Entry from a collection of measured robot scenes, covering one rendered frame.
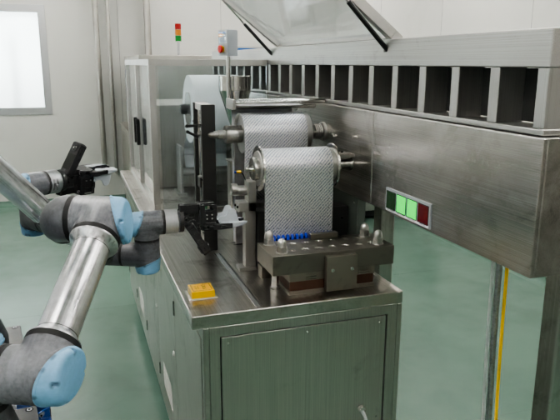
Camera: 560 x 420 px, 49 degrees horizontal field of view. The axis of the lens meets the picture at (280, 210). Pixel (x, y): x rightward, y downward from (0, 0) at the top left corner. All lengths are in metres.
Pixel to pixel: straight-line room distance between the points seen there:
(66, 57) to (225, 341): 5.89
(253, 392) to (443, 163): 0.86
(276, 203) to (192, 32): 5.67
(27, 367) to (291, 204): 1.03
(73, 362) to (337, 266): 0.88
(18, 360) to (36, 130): 6.23
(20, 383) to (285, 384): 0.88
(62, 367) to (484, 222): 0.97
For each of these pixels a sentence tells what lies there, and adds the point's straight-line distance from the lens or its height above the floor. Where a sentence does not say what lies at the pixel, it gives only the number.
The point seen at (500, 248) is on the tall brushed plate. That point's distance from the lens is 1.48.
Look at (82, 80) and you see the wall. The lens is 7.41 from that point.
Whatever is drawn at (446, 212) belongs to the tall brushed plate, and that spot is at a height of 1.21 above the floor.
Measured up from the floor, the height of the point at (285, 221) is 1.08.
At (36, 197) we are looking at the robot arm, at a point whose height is 1.21.
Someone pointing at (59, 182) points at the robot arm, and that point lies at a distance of 2.06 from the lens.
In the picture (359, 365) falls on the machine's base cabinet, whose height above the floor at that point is 0.67.
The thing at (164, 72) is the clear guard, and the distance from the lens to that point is 2.91.
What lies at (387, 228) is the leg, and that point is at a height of 0.99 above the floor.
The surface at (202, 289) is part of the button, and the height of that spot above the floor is 0.92.
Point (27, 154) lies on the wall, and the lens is 7.49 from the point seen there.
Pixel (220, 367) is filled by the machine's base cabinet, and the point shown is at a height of 0.73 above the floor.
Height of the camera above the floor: 1.58
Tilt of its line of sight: 13 degrees down
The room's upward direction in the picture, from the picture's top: straight up
